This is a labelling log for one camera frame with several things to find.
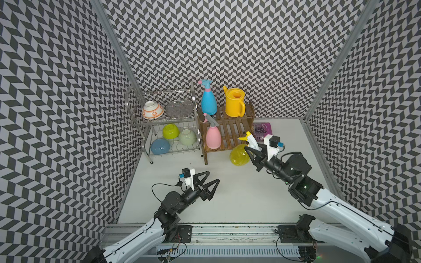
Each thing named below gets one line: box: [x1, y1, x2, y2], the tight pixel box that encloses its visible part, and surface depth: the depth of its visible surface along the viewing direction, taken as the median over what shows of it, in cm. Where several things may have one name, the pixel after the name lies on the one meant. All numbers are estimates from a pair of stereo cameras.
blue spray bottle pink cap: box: [197, 78, 218, 116], surface depth 82 cm
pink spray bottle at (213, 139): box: [205, 113, 222, 150], surface depth 81 cm
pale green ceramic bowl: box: [178, 128, 197, 146], surface depth 99 cm
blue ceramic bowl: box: [150, 138, 171, 156], surface depth 97 cm
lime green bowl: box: [162, 123, 180, 140], surface depth 104 cm
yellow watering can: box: [223, 86, 246, 118], surface depth 79 cm
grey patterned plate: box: [165, 99, 194, 118], surface depth 86 cm
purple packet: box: [253, 122, 273, 142], surface depth 107 cm
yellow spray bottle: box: [229, 130, 262, 167], surface depth 64 cm
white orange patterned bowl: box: [141, 100, 164, 120], surface depth 83 cm
